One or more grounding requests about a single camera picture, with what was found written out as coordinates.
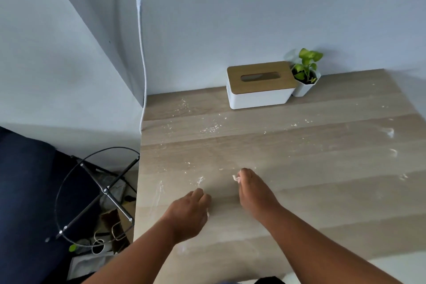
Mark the small white tissue scrap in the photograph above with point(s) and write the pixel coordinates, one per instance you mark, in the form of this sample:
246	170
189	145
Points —
236	179

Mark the brown paper bag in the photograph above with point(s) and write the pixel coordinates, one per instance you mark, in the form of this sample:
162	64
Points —
114	227

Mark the white tray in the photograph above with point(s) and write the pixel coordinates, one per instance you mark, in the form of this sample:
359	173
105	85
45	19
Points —
86	265

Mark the person's left forearm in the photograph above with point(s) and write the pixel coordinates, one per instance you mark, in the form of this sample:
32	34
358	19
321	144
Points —
133	258

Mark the person's right forearm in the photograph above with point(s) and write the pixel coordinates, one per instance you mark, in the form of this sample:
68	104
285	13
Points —
327	250

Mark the person's right fingers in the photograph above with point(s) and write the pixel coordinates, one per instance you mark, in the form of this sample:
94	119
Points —
245	177

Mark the white tissue box wooden lid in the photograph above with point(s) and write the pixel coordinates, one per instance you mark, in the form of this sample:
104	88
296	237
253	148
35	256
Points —
259	84

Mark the person's right hand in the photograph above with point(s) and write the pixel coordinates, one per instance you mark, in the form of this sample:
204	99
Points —
254	195

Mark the person's left fingers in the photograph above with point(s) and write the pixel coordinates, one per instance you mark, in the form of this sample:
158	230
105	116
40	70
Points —
203	199

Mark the dark blue sofa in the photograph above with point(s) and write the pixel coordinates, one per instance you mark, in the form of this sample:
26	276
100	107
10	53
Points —
26	207

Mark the green plant in white pot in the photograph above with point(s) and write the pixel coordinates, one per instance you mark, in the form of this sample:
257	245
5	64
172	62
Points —
306	72

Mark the person's left hand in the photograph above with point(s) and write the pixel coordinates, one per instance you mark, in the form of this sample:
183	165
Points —
186	215

